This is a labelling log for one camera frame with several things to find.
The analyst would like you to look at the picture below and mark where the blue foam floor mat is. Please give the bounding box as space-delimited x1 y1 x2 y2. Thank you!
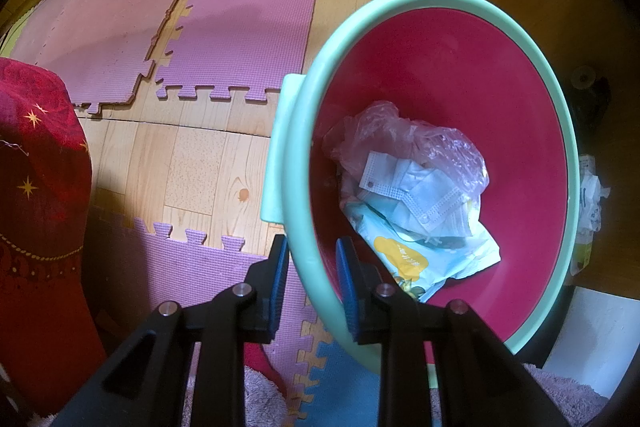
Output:
295 339 386 427

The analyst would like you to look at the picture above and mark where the clear plastic bag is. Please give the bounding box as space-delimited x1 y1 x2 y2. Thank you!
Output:
322 101 491 198

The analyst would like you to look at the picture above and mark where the light blue face mask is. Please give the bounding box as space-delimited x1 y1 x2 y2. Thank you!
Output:
360 151 481 238

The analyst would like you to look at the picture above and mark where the white paper wrapper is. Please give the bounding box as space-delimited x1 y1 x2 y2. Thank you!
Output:
580 174 611 228

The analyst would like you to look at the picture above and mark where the light blue wet wipes packet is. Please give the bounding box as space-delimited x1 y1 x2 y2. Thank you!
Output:
342 199 502 303

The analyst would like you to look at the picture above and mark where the red cushion with gold stars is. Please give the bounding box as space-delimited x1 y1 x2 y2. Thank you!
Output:
0 57 108 418

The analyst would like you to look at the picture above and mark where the white packet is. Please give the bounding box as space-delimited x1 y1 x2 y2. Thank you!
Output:
570 157 598 278

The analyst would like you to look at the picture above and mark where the large pink foam floor mat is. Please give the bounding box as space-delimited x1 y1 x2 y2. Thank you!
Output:
10 0 226 115

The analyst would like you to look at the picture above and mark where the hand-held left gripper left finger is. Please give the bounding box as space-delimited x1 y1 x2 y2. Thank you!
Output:
50 234 291 427

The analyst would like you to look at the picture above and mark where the red bucket with green rim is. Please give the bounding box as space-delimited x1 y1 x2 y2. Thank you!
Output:
260 0 581 375

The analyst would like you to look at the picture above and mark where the black object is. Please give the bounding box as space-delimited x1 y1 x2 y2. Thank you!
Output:
570 64 613 128

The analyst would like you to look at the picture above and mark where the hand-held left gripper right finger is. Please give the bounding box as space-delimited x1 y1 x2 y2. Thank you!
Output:
335 237 568 427

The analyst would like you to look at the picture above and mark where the pink fluffy rug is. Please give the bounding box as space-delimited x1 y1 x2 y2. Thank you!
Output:
180 359 611 427

